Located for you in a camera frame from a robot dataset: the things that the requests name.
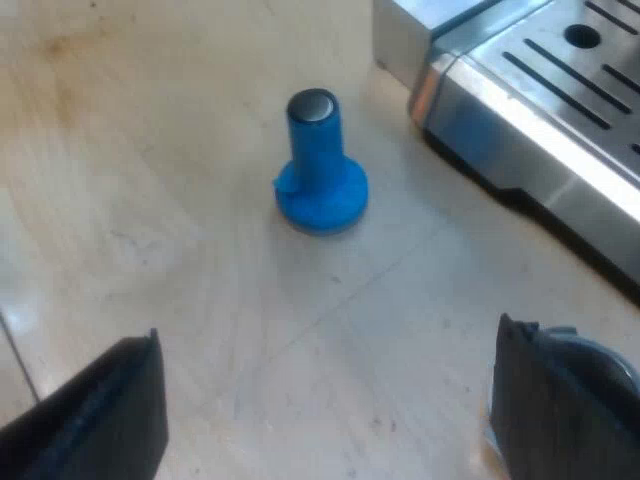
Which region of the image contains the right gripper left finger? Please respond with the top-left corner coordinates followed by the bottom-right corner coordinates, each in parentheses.
top-left (0, 328), bottom-right (169, 480)

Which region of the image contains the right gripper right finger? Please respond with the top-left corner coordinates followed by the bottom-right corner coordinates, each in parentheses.
top-left (487, 313), bottom-right (640, 480)

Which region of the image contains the blue tamper with steel top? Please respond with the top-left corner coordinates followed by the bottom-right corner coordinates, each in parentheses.
top-left (272, 88), bottom-right (372, 237)

